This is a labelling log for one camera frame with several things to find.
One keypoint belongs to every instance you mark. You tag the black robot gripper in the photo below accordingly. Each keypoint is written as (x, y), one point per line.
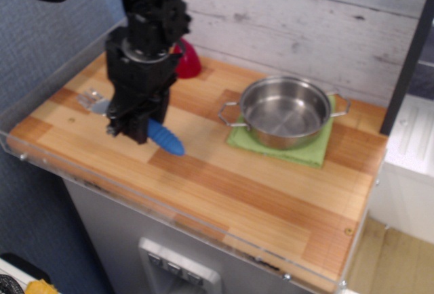
(141, 87)

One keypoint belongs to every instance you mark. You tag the blue handled metal fork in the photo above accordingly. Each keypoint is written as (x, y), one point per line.
(94, 102)

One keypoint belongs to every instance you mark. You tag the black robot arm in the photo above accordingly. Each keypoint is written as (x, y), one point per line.
(155, 26)

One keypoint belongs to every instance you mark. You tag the red cone shaped object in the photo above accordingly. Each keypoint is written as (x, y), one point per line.
(189, 65)

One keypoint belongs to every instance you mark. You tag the stainless steel pot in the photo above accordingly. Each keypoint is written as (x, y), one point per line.
(284, 112)

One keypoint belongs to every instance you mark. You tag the clear acrylic table guard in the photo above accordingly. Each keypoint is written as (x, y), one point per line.
(239, 221)

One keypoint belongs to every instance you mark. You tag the silver control panel with buttons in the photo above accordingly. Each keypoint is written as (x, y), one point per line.
(176, 267)

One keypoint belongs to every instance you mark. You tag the green cloth mat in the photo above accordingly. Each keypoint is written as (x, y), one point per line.
(312, 154)

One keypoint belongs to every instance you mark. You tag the yellow object bottom left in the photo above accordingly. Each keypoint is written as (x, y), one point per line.
(40, 287)

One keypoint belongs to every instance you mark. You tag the white cabinet at right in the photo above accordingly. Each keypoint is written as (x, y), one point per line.
(403, 195)

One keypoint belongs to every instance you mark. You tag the dark frame post right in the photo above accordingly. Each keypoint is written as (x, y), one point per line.
(403, 83)

